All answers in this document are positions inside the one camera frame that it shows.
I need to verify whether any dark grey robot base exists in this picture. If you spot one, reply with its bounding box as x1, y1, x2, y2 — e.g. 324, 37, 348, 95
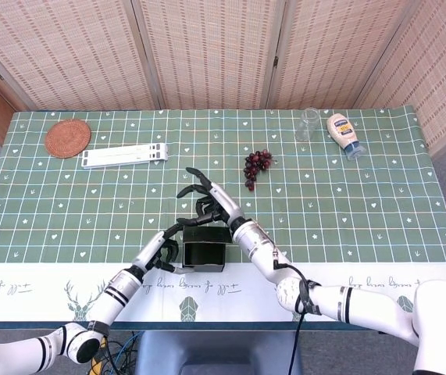
134, 330, 304, 375

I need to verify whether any white folding stand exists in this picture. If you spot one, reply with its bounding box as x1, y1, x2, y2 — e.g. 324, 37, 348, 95
80, 142, 169, 170

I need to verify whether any clear plastic jar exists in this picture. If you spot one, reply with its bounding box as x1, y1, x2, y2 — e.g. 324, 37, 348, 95
294, 107, 320, 142

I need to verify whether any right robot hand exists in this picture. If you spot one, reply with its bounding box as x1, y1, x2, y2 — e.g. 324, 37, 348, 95
176, 167, 245, 228

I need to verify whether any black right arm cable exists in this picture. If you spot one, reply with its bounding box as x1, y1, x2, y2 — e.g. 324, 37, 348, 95
272, 249, 323, 375

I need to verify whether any green checked tablecloth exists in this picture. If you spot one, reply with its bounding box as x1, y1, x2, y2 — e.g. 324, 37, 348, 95
0, 105, 446, 332

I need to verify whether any dark red grape bunch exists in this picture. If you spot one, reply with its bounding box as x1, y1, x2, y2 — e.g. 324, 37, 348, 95
244, 148, 275, 191

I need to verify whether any blue floor cable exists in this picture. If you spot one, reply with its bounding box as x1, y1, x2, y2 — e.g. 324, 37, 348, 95
107, 331, 142, 375

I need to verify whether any bamboo folding screen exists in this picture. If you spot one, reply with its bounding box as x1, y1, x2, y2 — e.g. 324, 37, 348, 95
0, 0, 446, 157

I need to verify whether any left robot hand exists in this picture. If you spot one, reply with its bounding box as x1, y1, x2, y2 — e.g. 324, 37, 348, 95
131, 222, 195, 275

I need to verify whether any black floor cable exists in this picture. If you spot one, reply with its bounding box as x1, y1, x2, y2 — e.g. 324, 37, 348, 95
97, 338, 137, 375

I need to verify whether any mayonnaise squeeze bottle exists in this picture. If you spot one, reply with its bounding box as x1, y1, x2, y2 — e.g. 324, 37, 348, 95
326, 112, 367, 161

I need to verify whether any black paper box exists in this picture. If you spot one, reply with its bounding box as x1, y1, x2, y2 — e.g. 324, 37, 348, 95
182, 225, 234, 273

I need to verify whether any round woven rattan coaster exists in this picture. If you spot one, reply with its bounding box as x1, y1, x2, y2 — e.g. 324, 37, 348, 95
44, 119, 92, 159

